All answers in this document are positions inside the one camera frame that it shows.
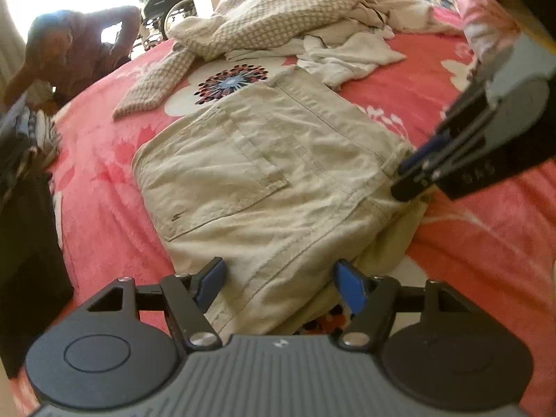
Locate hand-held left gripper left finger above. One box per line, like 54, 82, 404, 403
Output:
87, 257, 227, 353

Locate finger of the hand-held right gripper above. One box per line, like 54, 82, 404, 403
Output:
397, 132, 450, 177
390, 169, 441, 202

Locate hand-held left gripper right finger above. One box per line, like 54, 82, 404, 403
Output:
332, 259, 479, 352

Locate khaki pants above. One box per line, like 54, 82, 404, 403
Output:
132, 66, 433, 336

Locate person's right forearm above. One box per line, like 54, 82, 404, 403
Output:
458, 0, 522, 68

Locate stack of folded clothes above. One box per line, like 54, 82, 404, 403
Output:
0, 96, 64, 201

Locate red floral blanket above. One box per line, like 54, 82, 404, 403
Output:
9, 0, 556, 417

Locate light grey garment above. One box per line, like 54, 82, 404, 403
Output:
226, 30, 408, 92

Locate cream garment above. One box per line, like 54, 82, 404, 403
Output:
354, 0, 463, 38

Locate black folded garment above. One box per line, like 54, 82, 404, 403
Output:
0, 171, 74, 378

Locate checkered knit sweater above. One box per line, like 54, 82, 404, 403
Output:
112, 0, 370, 121

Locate beige curtain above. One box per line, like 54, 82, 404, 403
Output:
0, 0, 29, 96

